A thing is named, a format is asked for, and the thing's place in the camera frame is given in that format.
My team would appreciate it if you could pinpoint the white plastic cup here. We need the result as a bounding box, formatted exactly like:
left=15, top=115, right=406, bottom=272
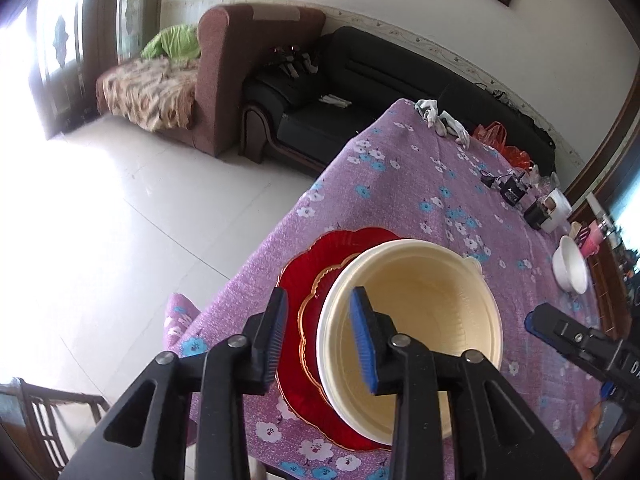
left=542, top=188, right=572, bottom=233

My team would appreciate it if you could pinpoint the white cloth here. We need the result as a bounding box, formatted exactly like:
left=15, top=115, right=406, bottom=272
left=414, top=98, right=472, bottom=149

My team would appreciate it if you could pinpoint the red plastic bag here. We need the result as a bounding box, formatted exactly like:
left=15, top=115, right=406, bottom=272
left=472, top=121, right=532, bottom=170

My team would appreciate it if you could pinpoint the wooden glass door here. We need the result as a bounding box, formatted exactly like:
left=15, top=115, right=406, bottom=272
left=27, top=0, right=166, bottom=141

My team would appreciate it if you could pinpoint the purple floral tablecloth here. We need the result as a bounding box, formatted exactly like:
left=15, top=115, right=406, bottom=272
left=162, top=98, right=616, bottom=480

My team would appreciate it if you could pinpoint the patterned brown blanket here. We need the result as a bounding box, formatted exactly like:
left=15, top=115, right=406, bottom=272
left=100, top=56, right=198, bottom=133

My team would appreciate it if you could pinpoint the white bowl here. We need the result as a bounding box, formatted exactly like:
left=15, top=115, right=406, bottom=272
left=551, top=235, right=589, bottom=295

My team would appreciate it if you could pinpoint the wooden chair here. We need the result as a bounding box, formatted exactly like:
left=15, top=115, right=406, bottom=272
left=0, top=377, right=111, bottom=480

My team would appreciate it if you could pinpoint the green pillow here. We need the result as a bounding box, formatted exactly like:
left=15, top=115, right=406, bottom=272
left=140, top=24, right=202, bottom=60

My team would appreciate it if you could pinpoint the large cream bowl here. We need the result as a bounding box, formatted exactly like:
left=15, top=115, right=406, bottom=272
left=316, top=239, right=503, bottom=448

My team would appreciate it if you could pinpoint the black electronic device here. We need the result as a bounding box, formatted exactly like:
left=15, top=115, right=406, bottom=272
left=523, top=199, right=551, bottom=231
left=500, top=172, right=531, bottom=207

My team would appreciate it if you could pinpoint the person's right hand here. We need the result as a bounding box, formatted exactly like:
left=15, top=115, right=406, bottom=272
left=567, top=402, right=636, bottom=476

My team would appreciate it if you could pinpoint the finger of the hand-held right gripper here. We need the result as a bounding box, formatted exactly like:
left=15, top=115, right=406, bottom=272
left=525, top=305, right=621, bottom=376

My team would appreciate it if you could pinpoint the large red plate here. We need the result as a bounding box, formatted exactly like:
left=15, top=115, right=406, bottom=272
left=275, top=226, right=401, bottom=453

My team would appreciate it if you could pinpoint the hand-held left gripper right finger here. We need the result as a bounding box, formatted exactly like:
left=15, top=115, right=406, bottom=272
left=349, top=287, right=576, bottom=480

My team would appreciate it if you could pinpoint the black leather sofa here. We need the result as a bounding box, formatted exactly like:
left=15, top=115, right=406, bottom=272
left=241, top=26, right=557, bottom=177

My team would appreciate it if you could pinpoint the small gold-rimmed red plate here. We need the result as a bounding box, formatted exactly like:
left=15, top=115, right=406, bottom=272
left=298, top=255, right=361, bottom=403

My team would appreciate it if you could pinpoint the brown armchair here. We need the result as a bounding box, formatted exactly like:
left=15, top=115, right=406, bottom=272
left=95, top=3, right=327, bottom=158

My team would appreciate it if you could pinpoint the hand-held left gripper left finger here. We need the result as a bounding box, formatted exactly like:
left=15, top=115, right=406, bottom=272
left=60, top=287, right=289, bottom=480

